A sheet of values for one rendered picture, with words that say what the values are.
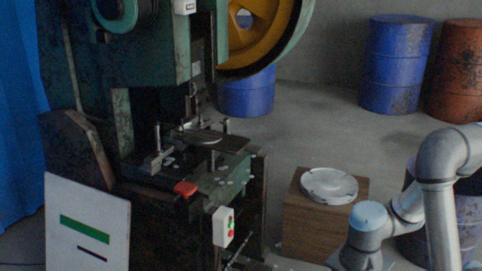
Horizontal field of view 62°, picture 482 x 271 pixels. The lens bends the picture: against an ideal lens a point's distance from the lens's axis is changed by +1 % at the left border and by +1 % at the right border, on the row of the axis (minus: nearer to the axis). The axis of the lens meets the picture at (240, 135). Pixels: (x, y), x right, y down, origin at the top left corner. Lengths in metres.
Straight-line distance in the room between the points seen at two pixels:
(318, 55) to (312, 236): 3.10
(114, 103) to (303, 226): 1.10
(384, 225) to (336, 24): 3.52
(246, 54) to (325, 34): 3.03
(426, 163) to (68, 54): 1.30
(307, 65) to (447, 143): 3.85
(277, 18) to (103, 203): 1.04
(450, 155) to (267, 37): 0.93
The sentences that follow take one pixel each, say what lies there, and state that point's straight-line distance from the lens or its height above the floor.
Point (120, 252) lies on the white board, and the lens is 1.76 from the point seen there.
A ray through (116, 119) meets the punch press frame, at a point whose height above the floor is 0.88.
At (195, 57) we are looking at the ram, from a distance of 1.55.
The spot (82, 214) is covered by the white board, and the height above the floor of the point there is 0.46.
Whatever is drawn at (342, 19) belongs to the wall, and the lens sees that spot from 4.71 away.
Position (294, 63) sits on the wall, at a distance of 4.95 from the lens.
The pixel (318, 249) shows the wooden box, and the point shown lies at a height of 0.10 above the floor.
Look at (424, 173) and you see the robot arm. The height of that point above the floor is 0.96.
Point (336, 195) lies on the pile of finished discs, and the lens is 2.03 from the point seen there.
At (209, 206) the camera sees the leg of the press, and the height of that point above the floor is 0.63.
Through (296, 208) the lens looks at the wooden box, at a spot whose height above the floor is 0.33.
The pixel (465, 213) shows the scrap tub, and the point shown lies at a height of 0.38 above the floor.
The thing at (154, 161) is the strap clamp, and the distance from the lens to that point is 1.55.
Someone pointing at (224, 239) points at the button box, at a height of 0.54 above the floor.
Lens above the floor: 1.49
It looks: 25 degrees down
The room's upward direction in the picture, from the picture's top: straight up
